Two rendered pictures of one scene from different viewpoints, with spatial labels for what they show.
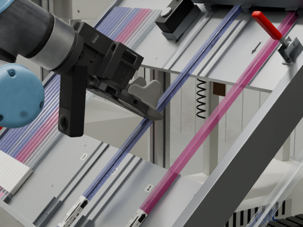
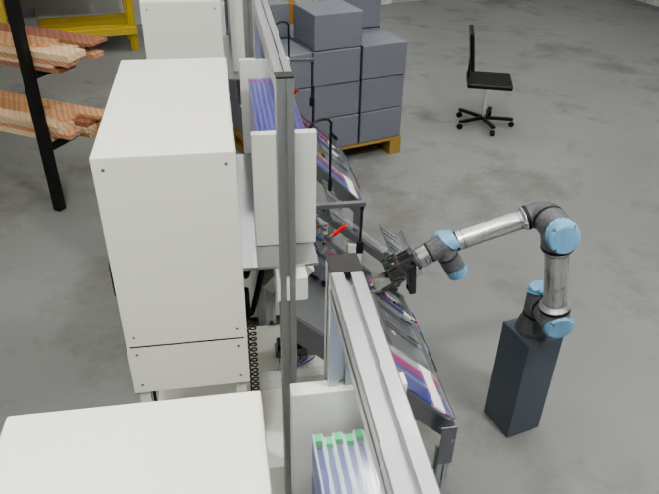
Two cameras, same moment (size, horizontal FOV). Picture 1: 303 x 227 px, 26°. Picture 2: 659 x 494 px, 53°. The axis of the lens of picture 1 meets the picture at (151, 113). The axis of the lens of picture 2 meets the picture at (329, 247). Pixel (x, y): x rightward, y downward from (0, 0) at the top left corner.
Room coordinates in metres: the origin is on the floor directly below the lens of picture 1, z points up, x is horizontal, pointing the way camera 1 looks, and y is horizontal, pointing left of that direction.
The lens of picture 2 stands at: (2.91, 0.61, 2.36)
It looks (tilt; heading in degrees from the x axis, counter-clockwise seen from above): 33 degrees down; 203
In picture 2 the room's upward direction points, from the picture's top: 1 degrees clockwise
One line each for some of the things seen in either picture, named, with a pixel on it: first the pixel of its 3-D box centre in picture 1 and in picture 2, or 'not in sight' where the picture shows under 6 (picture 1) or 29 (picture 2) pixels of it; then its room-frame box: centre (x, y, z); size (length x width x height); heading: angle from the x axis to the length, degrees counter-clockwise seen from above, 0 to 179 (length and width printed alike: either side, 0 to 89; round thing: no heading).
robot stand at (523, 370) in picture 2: not in sight; (521, 375); (0.56, 0.56, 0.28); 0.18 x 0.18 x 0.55; 47
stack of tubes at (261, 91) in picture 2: not in sight; (277, 150); (1.32, -0.24, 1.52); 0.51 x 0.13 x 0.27; 33
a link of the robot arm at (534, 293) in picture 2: not in sight; (540, 298); (0.57, 0.57, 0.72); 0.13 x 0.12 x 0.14; 31
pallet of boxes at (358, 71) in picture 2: not in sight; (315, 77); (-1.81, -1.55, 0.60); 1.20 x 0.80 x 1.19; 140
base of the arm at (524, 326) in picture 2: not in sight; (534, 320); (0.56, 0.56, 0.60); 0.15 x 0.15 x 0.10
